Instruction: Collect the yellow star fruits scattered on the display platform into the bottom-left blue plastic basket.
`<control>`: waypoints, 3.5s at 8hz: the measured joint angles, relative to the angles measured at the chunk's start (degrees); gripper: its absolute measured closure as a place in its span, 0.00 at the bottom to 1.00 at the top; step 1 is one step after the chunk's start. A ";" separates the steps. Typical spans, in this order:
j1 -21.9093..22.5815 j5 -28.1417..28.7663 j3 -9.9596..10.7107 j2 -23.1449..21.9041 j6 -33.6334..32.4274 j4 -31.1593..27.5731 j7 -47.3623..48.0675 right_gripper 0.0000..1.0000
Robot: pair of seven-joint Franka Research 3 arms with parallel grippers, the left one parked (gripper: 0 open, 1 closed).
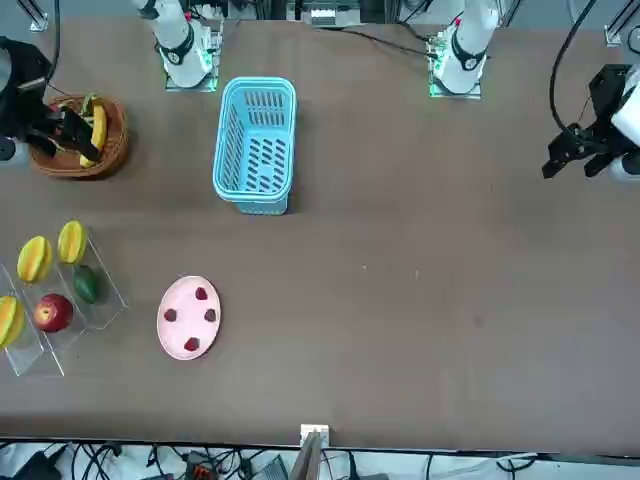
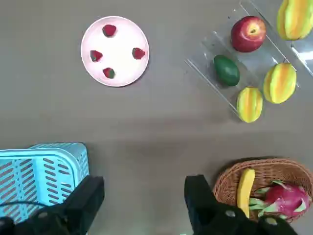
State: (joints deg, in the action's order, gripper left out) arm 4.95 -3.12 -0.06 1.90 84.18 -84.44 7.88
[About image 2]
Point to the red apple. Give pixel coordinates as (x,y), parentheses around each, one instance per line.
(248,34)

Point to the red strawberry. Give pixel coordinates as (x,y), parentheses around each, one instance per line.
(109,30)
(138,53)
(108,73)
(96,55)

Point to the brown wicker basket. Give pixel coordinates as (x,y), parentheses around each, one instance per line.
(269,171)

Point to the green avocado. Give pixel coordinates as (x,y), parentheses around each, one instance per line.
(226,71)

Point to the blue plastic basket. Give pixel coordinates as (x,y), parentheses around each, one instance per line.
(24,176)

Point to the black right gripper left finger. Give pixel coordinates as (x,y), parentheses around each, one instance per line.
(80,200)

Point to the yellow banana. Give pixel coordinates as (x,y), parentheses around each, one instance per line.
(245,191)

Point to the yellow star fruit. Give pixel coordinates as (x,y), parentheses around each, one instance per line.
(293,19)
(249,104)
(280,83)

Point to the pink round plate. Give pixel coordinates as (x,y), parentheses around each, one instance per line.
(117,49)

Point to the pink dragon fruit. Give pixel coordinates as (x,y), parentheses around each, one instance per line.
(286,199)

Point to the clear acrylic stepped stand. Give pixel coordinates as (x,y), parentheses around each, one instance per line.
(256,61)

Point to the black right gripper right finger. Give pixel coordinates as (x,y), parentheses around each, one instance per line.
(200,203)

